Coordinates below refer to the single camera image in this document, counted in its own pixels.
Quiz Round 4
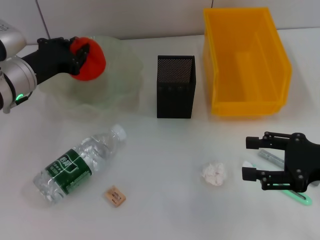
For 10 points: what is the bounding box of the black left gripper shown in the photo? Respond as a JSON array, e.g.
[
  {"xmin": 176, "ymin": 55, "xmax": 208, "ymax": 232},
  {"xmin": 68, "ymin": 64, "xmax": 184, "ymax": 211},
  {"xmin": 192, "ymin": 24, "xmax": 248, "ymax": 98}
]
[{"xmin": 21, "ymin": 36, "xmax": 91, "ymax": 85}]

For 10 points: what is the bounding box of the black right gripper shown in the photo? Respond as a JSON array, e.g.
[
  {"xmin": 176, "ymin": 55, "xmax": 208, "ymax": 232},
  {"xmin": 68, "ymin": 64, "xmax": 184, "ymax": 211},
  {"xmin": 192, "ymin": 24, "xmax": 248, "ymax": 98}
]
[{"xmin": 241, "ymin": 131, "xmax": 320, "ymax": 193}]

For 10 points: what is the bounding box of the red-orange toy orange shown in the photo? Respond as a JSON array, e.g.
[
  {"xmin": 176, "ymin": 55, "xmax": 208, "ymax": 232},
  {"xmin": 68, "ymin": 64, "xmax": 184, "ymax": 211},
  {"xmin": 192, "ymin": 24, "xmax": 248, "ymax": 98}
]
[{"xmin": 68, "ymin": 36, "xmax": 107, "ymax": 82}]

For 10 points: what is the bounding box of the white paper ball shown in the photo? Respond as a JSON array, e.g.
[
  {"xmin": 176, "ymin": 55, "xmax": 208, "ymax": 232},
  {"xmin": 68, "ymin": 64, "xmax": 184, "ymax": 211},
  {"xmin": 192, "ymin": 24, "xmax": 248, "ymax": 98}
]
[{"xmin": 200, "ymin": 161, "xmax": 226, "ymax": 187}]

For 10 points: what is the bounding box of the clear water bottle green label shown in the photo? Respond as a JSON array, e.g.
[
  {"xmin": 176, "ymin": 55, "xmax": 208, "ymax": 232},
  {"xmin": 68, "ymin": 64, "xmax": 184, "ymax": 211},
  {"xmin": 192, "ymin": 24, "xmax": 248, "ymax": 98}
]
[{"xmin": 33, "ymin": 124, "xmax": 127, "ymax": 205}]

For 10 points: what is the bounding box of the grey marker pen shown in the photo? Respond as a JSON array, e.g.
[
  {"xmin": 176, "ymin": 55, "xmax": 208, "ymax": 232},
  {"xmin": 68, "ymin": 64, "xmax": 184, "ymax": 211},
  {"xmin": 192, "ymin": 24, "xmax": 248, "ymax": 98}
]
[{"xmin": 258, "ymin": 149, "xmax": 286, "ymax": 166}]

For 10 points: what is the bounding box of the pale green glass fruit plate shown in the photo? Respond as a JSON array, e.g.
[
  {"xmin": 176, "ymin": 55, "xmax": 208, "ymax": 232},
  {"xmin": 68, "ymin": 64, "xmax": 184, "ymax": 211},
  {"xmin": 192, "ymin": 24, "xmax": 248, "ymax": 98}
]
[{"xmin": 37, "ymin": 35, "xmax": 145, "ymax": 118}]

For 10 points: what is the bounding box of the mint green utility knife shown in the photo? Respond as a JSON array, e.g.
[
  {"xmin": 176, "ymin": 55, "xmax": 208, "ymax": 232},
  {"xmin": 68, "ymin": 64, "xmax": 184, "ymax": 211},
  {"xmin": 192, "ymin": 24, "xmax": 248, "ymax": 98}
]
[{"xmin": 242, "ymin": 161, "xmax": 313, "ymax": 206}]

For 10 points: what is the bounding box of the black mesh pen holder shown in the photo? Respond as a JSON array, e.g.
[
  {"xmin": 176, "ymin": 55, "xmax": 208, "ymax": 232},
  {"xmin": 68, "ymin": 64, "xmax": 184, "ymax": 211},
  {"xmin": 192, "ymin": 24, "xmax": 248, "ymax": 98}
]
[{"xmin": 156, "ymin": 54, "xmax": 197, "ymax": 119}]

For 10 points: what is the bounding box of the small tan eraser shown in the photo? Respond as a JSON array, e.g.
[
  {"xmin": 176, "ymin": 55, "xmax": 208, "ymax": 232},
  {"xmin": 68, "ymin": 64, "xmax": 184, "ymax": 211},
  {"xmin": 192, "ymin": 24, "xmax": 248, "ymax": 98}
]
[{"xmin": 104, "ymin": 184, "xmax": 127, "ymax": 208}]

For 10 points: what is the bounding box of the yellow plastic bin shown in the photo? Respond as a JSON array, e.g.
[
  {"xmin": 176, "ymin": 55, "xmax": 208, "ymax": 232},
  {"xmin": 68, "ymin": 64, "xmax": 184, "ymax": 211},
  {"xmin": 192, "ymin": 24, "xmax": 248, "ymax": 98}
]
[{"xmin": 202, "ymin": 6, "xmax": 293, "ymax": 117}]

